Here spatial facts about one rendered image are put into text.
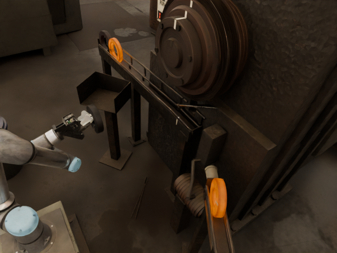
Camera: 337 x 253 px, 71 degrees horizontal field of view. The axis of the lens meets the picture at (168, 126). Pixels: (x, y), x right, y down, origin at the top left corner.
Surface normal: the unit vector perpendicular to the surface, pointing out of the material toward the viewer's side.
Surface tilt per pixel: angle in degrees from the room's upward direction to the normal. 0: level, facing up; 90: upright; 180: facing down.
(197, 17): 33
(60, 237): 1
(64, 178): 0
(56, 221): 1
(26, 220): 8
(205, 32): 49
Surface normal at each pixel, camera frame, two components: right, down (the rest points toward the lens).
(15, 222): 0.22, -0.67
